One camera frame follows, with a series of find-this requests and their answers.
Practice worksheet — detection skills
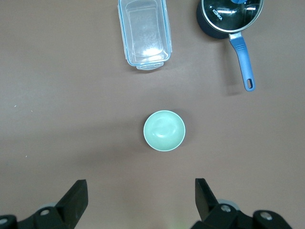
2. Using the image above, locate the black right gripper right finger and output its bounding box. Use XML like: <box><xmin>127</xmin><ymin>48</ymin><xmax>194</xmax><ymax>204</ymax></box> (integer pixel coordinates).
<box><xmin>190</xmin><ymin>177</ymin><xmax>294</xmax><ymax>229</ymax></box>

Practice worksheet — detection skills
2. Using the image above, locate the clear plastic food container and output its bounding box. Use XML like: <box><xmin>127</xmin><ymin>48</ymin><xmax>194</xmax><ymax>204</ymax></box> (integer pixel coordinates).
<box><xmin>117</xmin><ymin>0</ymin><xmax>173</xmax><ymax>71</ymax></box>

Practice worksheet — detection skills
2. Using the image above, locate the glass pot lid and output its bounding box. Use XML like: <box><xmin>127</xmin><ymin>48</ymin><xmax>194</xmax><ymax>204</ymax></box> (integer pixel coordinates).
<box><xmin>201</xmin><ymin>0</ymin><xmax>264</xmax><ymax>33</ymax></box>

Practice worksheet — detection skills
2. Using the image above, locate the dark saucepan with blue handle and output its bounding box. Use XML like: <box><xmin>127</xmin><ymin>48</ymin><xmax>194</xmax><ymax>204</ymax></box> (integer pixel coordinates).
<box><xmin>196</xmin><ymin>0</ymin><xmax>257</xmax><ymax>92</ymax></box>

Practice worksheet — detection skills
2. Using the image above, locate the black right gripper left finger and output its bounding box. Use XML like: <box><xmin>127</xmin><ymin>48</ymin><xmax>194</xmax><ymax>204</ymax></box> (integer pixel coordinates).
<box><xmin>0</xmin><ymin>179</ymin><xmax>89</xmax><ymax>229</ymax></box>

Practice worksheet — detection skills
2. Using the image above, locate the small green bowl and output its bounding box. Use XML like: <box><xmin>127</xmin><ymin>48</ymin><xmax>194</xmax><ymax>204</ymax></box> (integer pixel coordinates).
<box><xmin>143</xmin><ymin>110</ymin><xmax>186</xmax><ymax>152</ymax></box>

